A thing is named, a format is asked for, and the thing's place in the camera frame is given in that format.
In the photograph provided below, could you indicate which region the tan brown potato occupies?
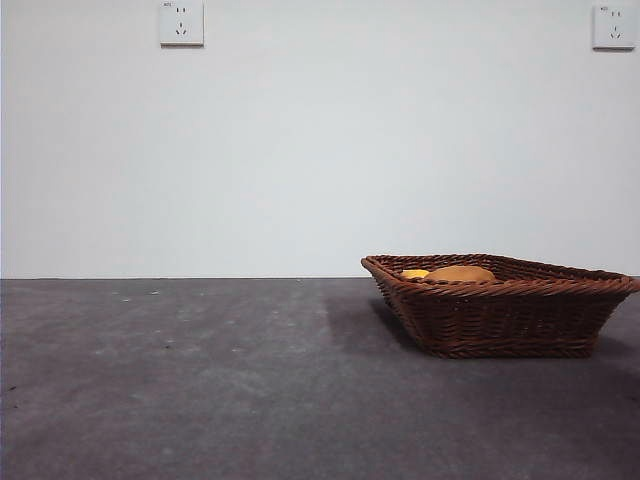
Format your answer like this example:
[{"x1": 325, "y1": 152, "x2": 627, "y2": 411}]
[{"x1": 424, "y1": 265, "x2": 496, "y2": 284}]

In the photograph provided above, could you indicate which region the brown woven wicker basket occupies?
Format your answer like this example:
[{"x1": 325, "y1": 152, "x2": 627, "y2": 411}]
[{"x1": 360, "y1": 253, "x2": 640, "y2": 360}]

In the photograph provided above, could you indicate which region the white wall socket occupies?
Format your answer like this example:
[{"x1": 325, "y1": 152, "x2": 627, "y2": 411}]
[
  {"x1": 159, "y1": 0, "x2": 205, "y2": 49},
  {"x1": 591, "y1": 4, "x2": 629, "y2": 51}
]

